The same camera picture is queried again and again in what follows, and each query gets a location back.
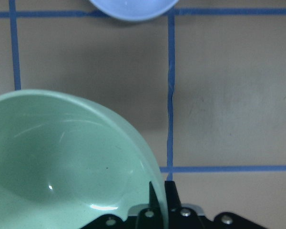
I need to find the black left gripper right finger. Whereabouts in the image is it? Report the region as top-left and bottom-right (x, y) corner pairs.
(164, 181), (181, 212)

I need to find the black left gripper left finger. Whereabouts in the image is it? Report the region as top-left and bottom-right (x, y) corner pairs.
(149, 181), (159, 211)

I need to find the green ceramic bowl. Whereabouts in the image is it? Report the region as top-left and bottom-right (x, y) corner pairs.
(0, 90), (168, 229)

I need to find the blue ceramic bowl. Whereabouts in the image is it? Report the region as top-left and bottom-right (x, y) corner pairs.
(90, 0), (178, 22)

